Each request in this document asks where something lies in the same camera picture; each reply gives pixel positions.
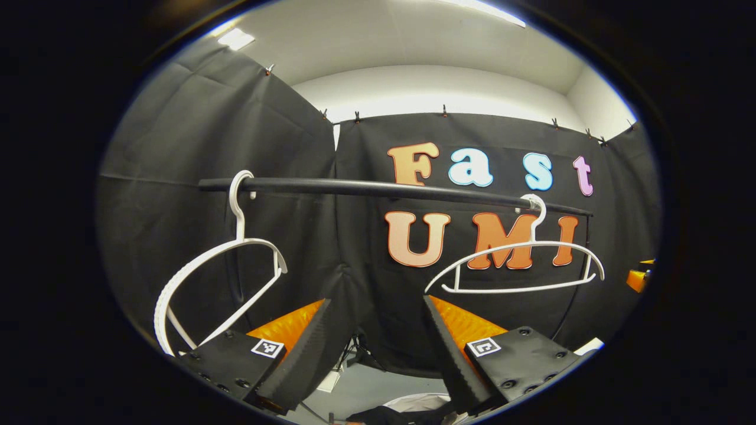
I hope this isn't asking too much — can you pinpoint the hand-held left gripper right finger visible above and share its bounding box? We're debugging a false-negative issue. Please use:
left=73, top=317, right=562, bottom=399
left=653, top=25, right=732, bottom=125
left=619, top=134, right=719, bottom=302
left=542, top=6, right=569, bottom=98
left=422, top=295, right=597, bottom=417

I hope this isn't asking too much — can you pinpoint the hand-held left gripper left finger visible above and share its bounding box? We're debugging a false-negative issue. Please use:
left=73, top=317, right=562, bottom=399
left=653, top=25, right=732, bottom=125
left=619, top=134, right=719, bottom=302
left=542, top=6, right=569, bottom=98
left=177, top=298, right=334, bottom=414

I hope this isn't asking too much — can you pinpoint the black knitted sweater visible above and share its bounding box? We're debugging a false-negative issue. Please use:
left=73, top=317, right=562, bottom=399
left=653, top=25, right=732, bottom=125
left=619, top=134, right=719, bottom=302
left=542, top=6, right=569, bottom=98
left=346, top=403, right=470, bottom=425

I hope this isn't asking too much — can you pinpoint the white plastic hanger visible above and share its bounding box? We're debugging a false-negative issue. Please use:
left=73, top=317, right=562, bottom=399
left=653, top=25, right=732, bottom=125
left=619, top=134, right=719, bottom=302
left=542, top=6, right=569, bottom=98
left=424, top=194, right=606, bottom=295
left=154, top=170, right=289, bottom=358

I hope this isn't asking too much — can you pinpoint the black clothes rack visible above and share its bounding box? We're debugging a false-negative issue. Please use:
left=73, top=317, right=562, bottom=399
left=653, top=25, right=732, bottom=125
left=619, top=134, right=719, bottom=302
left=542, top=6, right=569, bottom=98
left=198, top=177, right=594, bottom=346

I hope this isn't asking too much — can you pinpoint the black tripod stand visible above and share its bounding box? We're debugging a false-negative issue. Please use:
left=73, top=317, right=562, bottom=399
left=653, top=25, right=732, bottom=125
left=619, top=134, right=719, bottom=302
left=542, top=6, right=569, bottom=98
left=331, top=334, right=387, bottom=374

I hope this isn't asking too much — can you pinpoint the black backdrop cloth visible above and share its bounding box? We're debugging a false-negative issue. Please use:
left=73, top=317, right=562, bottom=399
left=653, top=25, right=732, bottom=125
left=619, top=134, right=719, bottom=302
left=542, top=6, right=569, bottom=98
left=96, top=35, right=662, bottom=378

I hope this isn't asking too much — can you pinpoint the row of backdrop clips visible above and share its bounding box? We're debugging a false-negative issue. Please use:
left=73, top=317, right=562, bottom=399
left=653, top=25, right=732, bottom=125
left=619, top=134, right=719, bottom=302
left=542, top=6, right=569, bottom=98
left=265, top=64, right=637, bottom=147

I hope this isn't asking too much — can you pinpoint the ceiling light panel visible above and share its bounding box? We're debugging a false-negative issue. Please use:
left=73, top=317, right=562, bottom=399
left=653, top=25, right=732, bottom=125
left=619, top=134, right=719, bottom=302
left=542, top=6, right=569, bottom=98
left=217, top=28, right=256, bottom=51

